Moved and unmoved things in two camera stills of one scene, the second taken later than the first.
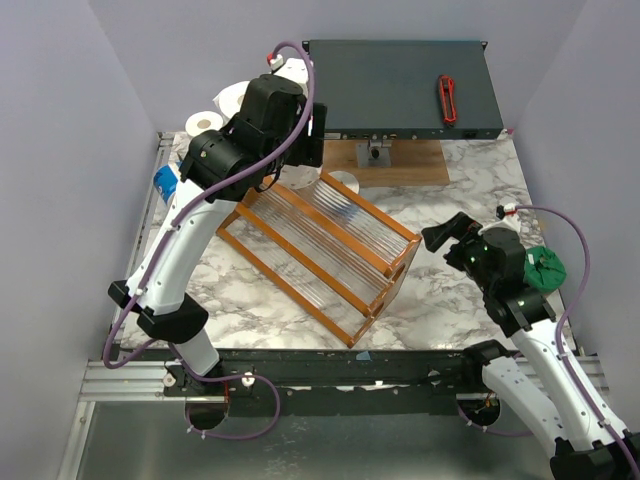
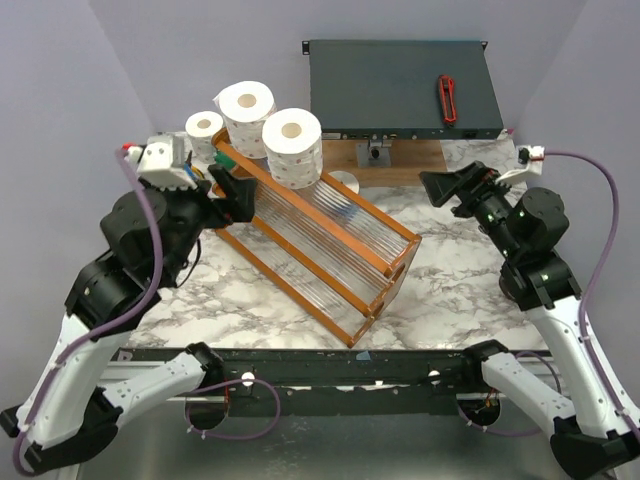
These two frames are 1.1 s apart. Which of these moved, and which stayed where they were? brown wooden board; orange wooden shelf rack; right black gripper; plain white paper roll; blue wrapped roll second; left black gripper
Moved: right black gripper; left black gripper
Stayed: brown wooden board; blue wrapped roll second; plain white paper roll; orange wooden shelf rack
